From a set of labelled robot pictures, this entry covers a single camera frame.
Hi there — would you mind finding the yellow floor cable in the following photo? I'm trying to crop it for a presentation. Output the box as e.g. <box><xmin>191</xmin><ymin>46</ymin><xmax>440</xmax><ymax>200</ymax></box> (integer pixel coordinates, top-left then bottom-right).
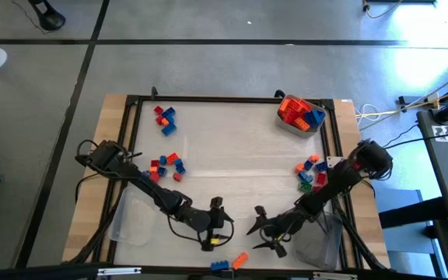
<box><xmin>358</xmin><ymin>83</ymin><xmax>448</xmax><ymax>120</ymax></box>

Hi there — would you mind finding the black chair base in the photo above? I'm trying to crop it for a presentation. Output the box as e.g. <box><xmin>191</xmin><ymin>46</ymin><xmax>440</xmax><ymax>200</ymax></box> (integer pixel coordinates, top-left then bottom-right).
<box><xmin>27</xmin><ymin>0</ymin><xmax>68</xmax><ymax>32</ymax></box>

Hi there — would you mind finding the silver metal bracket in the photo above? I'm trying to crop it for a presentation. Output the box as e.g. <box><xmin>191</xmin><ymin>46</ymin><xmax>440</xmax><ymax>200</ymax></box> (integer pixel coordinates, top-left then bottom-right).
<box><xmin>96</xmin><ymin>266</ymin><xmax>142</xmax><ymax>277</ymax></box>
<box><xmin>312</xmin><ymin>271</ymin><xmax>359</xmax><ymax>280</ymax></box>

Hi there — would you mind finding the black aluminium table frame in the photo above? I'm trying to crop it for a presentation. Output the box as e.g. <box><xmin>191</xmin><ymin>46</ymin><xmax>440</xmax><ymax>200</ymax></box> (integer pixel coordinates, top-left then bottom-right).
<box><xmin>91</xmin><ymin>93</ymin><xmax>365</xmax><ymax>273</ymax></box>

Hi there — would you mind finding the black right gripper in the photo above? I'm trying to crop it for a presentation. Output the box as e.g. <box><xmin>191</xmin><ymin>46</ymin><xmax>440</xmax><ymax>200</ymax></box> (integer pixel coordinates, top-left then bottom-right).
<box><xmin>246</xmin><ymin>205</ymin><xmax>307</xmax><ymax>258</ymax></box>

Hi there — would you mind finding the black desk leg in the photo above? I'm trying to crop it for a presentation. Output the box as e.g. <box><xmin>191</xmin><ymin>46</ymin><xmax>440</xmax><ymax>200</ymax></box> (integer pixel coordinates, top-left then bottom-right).
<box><xmin>378</xmin><ymin>196</ymin><xmax>448</xmax><ymax>230</ymax></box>

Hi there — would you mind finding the white floor cable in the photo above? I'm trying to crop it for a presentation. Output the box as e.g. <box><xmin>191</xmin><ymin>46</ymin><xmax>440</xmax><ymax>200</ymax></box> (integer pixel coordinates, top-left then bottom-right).
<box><xmin>354</xmin><ymin>103</ymin><xmax>383</xmax><ymax>128</ymax></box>

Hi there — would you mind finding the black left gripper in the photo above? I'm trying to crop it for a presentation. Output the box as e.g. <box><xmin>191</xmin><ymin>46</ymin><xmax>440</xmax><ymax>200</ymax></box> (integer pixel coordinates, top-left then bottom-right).
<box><xmin>201</xmin><ymin>196</ymin><xmax>235</xmax><ymax>253</ymax></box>

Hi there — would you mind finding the clear plastic bin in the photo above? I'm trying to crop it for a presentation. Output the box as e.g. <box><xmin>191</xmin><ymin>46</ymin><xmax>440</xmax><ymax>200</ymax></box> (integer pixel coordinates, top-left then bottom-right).
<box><xmin>108</xmin><ymin>186</ymin><xmax>159</xmax><ymax>247</ymax></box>
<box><xmin>274</xmin><ymin>94</ymin><xmax>327</xmax><ymax>140</ymax></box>
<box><xmin>292</xmin><ymin>212</ymin><xmax>344</xmax><ymax>272</ymax></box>

